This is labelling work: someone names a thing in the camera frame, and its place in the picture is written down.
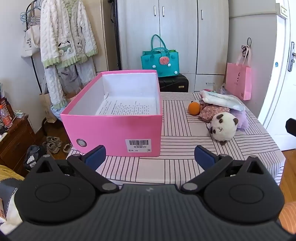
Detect orange ball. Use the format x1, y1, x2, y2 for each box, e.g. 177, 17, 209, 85
188, 101, 201, 115

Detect purple plush toy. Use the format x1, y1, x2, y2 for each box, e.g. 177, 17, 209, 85
229, 109, 250, 131

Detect yellow blanket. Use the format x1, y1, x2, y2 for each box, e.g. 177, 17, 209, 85
0, 164, 25, 183

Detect pink cardboard box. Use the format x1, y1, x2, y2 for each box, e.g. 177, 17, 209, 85
60, 70, 163, 157

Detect pink paper bag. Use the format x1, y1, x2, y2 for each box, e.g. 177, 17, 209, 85
225, 46, 252, 101

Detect brown paper bag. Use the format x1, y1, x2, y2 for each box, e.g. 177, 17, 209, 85
39, 79, 58, 123

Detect striped tablecloth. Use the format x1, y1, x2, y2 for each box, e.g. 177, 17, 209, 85
69, 91, 286, 186

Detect orange bottle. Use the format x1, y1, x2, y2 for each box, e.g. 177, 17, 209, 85
0, 104, 13, 128

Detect wooden cabinet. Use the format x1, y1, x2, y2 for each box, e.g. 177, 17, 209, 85
0, 115, 35, 176

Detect light blue cloth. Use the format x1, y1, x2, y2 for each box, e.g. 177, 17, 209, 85
50, 105, 64, 121

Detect black hair ties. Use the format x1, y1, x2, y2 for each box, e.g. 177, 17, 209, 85
241, 37, 252, 57

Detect panda plush toy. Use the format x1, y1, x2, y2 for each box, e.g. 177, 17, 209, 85
207, 112, 239, 146

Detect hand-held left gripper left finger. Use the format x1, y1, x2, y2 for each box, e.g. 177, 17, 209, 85
28, 145, 119, 194

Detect printed paper sheet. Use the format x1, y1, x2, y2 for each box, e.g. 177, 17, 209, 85
96, 97, 158, 115

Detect black pole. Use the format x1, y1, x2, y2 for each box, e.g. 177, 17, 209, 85
109, 0, 122, 70

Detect white tissue packet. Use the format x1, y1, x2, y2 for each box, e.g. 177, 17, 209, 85
200, 90, 245, 112

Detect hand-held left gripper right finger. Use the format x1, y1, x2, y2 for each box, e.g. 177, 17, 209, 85
180, 145, 270, 194

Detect silver door handle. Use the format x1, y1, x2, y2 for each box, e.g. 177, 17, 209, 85
288, 42, 296, 72

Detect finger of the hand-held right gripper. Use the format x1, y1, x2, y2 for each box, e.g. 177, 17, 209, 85
285, 118, 296, 137

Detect black suitcase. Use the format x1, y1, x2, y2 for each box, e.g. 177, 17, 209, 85
158, 74, 189, 93

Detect white door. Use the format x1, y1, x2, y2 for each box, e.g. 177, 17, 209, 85
258, 0, 296, 151

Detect black coat rack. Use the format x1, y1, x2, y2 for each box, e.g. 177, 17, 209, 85
20, 0, 49, 135

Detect dark bag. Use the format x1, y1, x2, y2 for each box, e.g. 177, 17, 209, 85
24, 145, 47, 172

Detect canvas tote bag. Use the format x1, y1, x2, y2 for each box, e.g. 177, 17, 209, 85
21, 7, 41, 58

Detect white wardrobe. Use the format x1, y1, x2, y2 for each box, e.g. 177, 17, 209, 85
116, 0, 229, 92

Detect floral fabric pouch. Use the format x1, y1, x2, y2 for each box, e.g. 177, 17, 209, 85
199, 104, 230, 122

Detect teal felt handbag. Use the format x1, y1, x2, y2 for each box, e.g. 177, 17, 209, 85
141, 34, 179, 77

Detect white fleece pajama jacket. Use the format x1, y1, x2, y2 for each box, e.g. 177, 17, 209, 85
40, 0, 98, 69

